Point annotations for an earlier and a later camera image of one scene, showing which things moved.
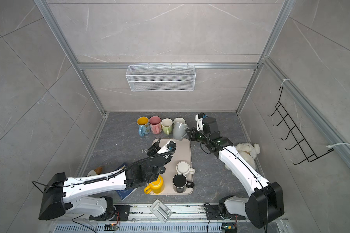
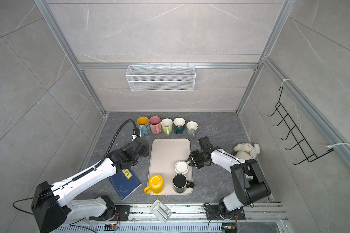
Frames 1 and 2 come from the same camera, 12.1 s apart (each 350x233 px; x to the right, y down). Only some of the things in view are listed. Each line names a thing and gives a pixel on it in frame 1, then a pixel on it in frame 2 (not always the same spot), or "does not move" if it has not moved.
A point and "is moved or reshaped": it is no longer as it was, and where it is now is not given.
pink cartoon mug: [155, 124] does not move
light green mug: [166, 125] does not move
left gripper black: [152, 150] -> [146, 153]
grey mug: [179, 130] is moved or reshaped
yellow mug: [155, 187] does not move
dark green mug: [179, 119] does not move
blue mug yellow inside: [144, 127] does not move
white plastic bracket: [159, 209] does not move
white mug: [183, 167] is moved or reshaped
